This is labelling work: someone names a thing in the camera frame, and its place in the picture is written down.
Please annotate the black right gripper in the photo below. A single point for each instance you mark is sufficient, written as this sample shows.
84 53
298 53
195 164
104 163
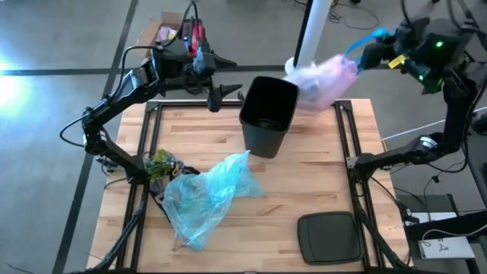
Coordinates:
412 47

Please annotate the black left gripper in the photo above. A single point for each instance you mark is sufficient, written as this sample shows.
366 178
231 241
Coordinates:
179 64

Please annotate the lavender translucent bin liner bag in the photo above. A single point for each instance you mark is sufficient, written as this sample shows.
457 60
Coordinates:
327 81

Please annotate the blue plastic trash bag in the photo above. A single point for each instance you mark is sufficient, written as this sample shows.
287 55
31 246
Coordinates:
205 198

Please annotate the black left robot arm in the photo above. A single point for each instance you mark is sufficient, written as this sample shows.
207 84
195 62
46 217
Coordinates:
114 99

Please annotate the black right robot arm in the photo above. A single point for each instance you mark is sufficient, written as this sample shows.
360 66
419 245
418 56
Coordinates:
452 114

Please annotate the black plastic trash bin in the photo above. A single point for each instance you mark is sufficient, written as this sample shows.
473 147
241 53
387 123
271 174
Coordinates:
266 114

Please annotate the red tool case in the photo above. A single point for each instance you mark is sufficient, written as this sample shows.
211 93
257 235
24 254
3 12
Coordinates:
196 34

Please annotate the white pole with round base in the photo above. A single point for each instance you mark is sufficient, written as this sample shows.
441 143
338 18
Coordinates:
316 23

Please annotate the plastic packets in box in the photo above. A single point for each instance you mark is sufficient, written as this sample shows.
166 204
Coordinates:
165 32

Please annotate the open cardboard box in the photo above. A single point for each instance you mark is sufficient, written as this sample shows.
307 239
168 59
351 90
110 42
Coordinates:
146 34

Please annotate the yellow curved object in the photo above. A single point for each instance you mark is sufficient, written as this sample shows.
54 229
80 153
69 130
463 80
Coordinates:
176 170

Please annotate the yellow-green crumpled item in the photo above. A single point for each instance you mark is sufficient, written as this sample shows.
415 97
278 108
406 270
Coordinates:
161 165

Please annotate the black flat bin lid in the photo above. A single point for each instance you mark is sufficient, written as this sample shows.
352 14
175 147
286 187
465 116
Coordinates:
329 237

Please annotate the white flat device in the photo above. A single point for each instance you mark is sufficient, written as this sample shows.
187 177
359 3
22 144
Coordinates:
449 249

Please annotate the black aluminium table frame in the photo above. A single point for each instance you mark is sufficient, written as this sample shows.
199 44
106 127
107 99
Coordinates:
152 129

